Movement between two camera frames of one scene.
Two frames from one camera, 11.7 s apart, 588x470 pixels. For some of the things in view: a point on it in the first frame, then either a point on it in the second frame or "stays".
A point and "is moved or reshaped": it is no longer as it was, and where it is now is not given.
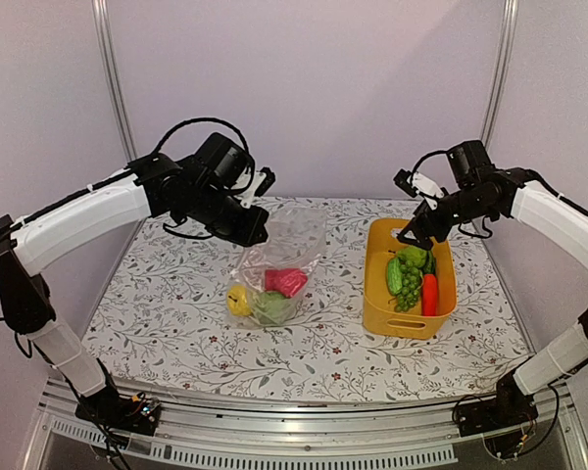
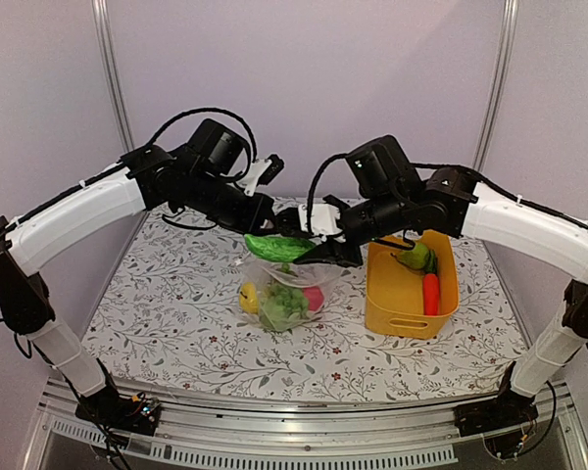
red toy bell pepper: [288, 281] to [316, 298]
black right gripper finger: [410, 234] to [323, 253]
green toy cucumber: [394, 275] to [277, 248]
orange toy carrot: [429, 295] stays
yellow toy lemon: [237, 301] to [248, 298]
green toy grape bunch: [412, 282] to [291, 299]
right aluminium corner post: [509, 29] stays
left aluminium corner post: [105, 31] stays
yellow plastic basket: [379, 315] stays
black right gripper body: [468, 207] to [385, 213]
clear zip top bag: [268, 284] is moved or reshaped
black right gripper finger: [421, 240] to [346, 254]
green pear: [418, 257] stays
